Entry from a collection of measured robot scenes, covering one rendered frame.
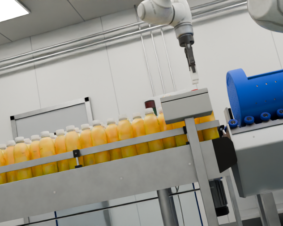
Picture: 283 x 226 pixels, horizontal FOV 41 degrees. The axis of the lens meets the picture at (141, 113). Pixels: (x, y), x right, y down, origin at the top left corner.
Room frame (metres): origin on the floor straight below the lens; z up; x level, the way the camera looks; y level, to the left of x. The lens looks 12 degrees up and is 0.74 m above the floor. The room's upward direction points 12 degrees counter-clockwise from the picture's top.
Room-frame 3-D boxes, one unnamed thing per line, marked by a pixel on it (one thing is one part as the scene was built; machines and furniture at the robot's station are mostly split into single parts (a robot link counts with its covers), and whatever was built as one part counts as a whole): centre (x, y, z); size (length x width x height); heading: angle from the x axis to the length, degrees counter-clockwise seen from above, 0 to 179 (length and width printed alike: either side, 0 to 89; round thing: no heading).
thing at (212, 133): (1.70, -0.28, 0.99); 0.07 x 0.07 x 0.19
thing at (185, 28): (1.78, -0.29, 1.46); 0.09 x 0.09 x 0.06
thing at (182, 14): (1.77, -0.28, 1.57); 0.13 x 0.11 x 0.16; 123
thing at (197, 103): (1.58, -0.19, 1.05); 0.20 x 0.10 x 0.10; 86
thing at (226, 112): (1.86, -0.42, 0.99); 0.10 x 0.02 x 0.12; 176
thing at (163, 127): (1.75, -0.10, 0.99); 0.07 x 0.07 x 0.19
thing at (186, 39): (1.78, -0.29, 1.38); 0.08 x 0.07 x 0.09; 176
